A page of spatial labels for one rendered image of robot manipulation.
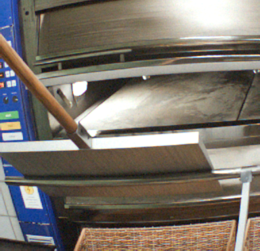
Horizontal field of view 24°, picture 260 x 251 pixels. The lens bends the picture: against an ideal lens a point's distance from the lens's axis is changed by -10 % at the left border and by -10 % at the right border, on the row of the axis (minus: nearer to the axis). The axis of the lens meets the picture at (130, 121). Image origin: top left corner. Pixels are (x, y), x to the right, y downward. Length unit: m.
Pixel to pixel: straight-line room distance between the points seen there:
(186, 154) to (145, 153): 0.10
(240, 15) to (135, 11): 0.35
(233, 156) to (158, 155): 0.51
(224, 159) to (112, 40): 0.51
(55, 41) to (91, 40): 0.13
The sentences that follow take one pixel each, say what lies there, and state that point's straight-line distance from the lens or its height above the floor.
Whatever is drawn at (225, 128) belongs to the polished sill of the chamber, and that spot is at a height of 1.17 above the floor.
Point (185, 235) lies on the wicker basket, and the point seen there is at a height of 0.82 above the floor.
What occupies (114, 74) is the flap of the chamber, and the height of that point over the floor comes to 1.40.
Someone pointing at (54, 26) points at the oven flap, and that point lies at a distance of 2.11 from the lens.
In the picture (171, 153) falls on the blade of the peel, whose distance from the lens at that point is 1.59.
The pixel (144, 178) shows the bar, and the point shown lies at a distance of 1.71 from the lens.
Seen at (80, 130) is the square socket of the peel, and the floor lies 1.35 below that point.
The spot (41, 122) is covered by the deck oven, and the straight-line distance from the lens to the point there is 2.20.
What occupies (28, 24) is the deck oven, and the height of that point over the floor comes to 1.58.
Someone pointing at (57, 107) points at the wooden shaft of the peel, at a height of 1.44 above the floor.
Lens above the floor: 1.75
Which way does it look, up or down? 15 degrees down
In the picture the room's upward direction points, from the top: 9 degrees counter-clockwise
